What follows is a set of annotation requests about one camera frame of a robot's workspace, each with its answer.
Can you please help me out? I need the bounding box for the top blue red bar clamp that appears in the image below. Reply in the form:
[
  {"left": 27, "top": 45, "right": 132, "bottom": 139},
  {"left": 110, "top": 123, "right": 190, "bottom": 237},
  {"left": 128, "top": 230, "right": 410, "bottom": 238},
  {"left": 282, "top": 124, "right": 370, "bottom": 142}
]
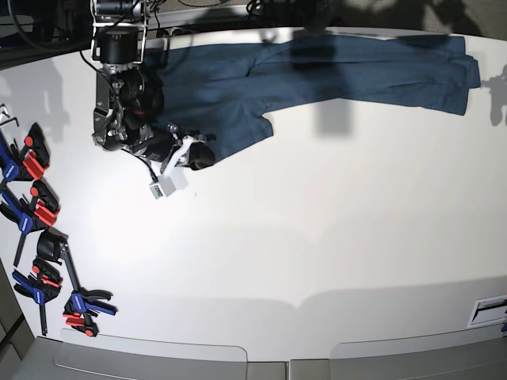
[{"left": 1, "top": 123, "right": 50, "bottom": 191}]

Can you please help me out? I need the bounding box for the left grey chair back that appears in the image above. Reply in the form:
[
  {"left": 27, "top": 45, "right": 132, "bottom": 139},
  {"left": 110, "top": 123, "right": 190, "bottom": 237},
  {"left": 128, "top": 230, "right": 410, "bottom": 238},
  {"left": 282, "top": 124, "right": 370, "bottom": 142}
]
[{"left": 13, "top": 329, "right": 287, "bottom": 379}]

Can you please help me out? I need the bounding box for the blue red bar clamp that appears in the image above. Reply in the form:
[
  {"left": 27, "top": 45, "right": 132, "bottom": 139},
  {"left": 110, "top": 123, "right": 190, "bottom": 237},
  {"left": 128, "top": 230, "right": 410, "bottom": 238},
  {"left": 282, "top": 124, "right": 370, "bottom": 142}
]
[
  {"left": 1, "top": 179, "right": 59, "bottom": 268},
  {"left": 36, "top": 230, "right": 117, "bottom": 337},
  {"left": 1, "top": 123, "right": 50, "bottom": 191},
  {"left": 12, "top": 256, "right": 63, "bottom": 336}
]

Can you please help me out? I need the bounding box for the right grey chair back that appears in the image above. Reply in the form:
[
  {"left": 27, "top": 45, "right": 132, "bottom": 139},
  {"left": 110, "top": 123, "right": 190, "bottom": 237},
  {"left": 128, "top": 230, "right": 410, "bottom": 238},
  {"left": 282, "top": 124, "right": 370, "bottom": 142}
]
[{"left": 288, "top": 325, "right": 506, "bottom": 379}]

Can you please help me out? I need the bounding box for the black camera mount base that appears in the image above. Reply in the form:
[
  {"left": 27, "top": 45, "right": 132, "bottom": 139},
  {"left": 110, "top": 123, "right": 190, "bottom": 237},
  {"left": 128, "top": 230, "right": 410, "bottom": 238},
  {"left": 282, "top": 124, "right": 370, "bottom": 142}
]
[{"left": 303, "top": 0, "right": 341, "bottom": 36}]

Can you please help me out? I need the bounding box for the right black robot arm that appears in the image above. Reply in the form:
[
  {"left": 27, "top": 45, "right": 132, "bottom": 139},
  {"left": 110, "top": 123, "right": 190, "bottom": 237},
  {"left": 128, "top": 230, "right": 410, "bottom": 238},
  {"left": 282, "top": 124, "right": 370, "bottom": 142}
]
[{"left": 90, "top": 1, "right": 215, "bottom": 173}]

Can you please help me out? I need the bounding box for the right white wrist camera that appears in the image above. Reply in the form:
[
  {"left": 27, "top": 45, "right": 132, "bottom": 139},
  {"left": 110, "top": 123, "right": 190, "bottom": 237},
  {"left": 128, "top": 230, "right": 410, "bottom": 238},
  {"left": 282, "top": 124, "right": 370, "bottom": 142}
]
[{"left": 149, "top": 168, "right": 189, "bottom": 200}]

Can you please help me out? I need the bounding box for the bottom blue red bar clamp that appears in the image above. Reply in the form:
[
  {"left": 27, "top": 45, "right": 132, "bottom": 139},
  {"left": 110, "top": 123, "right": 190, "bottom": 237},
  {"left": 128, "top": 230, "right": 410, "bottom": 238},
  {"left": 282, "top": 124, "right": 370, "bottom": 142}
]
[{"left": 36, "top": 230, "right": 117, "bottom": 337}]

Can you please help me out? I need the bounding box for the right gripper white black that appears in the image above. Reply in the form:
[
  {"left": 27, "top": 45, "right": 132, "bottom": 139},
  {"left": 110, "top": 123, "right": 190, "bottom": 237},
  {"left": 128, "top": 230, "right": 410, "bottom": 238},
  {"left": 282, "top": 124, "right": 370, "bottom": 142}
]
[{"left": 132, "top": 124, "right": 216, "bottom": 174}]

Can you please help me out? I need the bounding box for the dark blue T-shirt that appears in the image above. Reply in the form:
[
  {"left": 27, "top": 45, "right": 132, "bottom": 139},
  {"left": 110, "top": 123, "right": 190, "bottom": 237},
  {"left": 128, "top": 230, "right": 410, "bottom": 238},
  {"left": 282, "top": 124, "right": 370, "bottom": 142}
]
[{"left": 144, "top": 35, "right": 481, "bottom": 161}]

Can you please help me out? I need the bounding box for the grey chair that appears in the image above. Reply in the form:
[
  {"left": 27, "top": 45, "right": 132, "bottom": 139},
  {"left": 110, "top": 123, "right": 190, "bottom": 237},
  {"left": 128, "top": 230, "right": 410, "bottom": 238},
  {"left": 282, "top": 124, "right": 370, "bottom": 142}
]
[
  {"left": 13, "top": 329, "right": 287, "bottom": 379},
  {"left": 288, "top": 325, "right": 506, "bottom": 379}
]

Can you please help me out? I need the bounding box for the metal hex key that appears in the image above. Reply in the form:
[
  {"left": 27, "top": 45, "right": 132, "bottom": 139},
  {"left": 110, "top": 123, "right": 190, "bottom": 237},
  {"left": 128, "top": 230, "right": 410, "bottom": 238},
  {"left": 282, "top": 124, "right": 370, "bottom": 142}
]
[{"left": 0, "top": 104, "right": 19, "bottom": 127}]

